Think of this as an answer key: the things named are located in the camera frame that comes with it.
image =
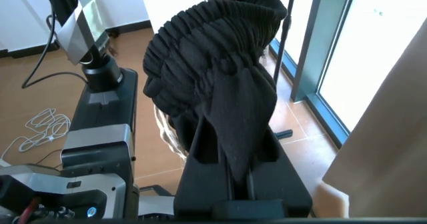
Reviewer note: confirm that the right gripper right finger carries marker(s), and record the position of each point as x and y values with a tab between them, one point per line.
283	184

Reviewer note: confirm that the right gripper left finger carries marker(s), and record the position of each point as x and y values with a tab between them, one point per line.
197	187

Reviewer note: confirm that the black knitted garment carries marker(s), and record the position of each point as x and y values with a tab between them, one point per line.
217	67

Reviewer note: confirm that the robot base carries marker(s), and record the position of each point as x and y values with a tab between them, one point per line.
100	150

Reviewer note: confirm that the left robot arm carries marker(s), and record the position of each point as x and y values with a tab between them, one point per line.
80	30

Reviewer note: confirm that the black clothes rack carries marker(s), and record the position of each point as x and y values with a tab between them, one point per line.
284	34

